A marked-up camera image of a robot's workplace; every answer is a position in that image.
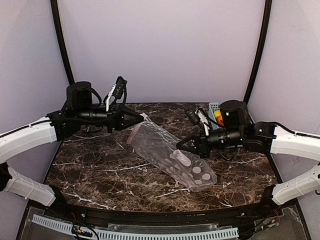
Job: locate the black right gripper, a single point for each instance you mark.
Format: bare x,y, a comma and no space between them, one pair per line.
203,143

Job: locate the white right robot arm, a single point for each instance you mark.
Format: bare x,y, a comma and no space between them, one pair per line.
264,137

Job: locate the light blue cable duct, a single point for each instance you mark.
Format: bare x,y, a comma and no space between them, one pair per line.
138,232

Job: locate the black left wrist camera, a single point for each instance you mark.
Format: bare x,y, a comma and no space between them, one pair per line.
118,90

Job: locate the black front rail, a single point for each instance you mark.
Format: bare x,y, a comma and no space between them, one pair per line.
247,218

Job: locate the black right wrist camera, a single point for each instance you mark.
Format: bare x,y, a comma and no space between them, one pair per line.
192,116

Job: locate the light blue perforated basket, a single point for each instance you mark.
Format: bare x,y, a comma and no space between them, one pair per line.
213,106

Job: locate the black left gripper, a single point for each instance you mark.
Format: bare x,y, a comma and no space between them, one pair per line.
115,118

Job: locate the clear zip top bag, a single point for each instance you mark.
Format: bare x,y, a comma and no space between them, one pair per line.
157,146

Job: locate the black frame post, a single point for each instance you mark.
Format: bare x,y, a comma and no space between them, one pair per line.
259,50
71,91

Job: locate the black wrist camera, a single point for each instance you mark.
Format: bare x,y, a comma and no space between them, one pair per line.
118,90
192,116

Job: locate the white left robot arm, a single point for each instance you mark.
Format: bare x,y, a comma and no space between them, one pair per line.
54,127

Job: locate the orange fruit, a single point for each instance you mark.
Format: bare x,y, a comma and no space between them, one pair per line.
220,120

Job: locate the black frame post left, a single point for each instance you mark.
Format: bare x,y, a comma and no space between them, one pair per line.
71,91

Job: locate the black frame post right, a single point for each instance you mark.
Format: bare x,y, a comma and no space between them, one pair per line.
259,50

